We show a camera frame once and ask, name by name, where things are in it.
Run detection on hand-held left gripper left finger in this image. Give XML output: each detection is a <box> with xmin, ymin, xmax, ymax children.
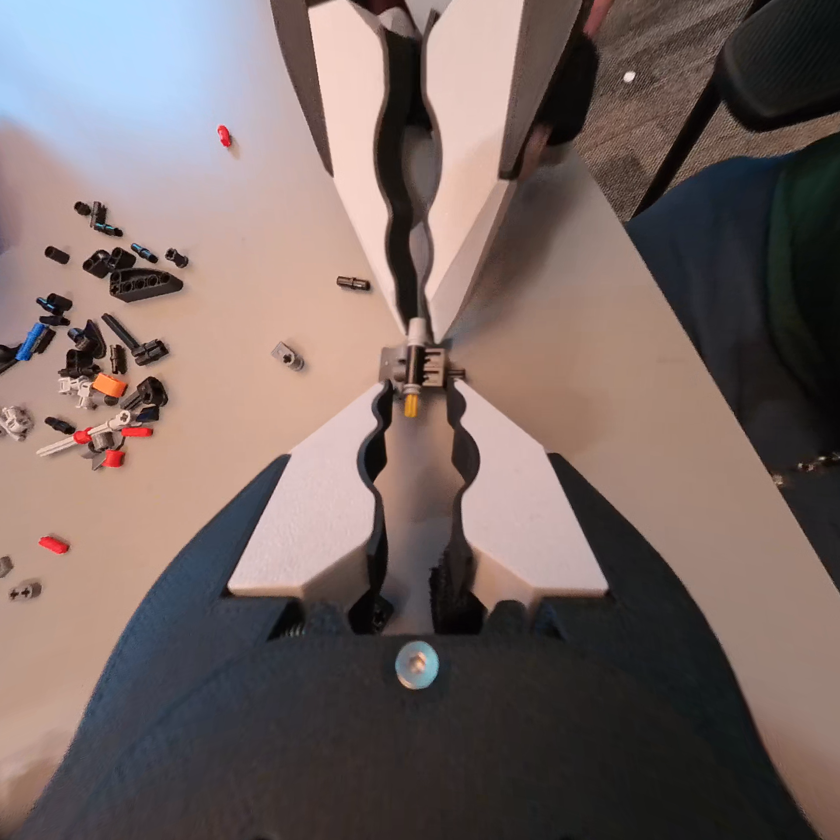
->
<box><xmin>227</xmin><ymin>381</ymin><xmax>395</xmax><ymax>634</ymax></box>

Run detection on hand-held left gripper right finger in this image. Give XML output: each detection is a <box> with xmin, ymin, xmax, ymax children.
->
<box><xmin>446</xmin><ymin>381</ymin><xmax>610</xmax><ymax>634</ymax></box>

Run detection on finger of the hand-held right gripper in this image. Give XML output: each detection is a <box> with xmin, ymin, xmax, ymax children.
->
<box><xmin>422</xmin><ymin>0</ymin><xmax>527</xmax><ymax>342</ymax></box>
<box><xmin>307</xmin><ymin>0</ymin><xmax>421</xmax><ymax>336</ymax></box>

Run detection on yellow axle lego assembly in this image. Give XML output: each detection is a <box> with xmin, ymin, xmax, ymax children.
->
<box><xmin>379</xmin><ymin>341</ymin><xmax>467</xmax><ymax>420</ymax></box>

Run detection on pile of lego pieces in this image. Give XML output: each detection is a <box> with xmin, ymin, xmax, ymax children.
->
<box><xmin>0</xmin><ymin>200</ymin><xmax>191</xmax><ymax>470</ymax></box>

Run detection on black triangular lego beam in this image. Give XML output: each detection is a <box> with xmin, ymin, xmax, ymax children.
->
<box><xmin>108</xmin><ymin>269</ymin><xmax>185</xmax><ymax>303</ymax></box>

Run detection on person's right hand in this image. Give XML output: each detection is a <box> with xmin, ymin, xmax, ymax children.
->
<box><xmin>518</xmin><ymin>0</ymin><xmax>618</xmax><ymax>179</ymax></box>

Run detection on black mesh chair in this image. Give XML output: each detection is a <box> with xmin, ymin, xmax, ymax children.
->
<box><xmin>633</xmin><ymin>0</ymin><xmax>840</xmax><ymax>217</ymax></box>

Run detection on person's legs blue pants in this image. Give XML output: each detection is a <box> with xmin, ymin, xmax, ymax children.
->
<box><xmin>626</xmin><ymin>154</ymin><xmax>840</xmax><ymax>585</ymax></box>

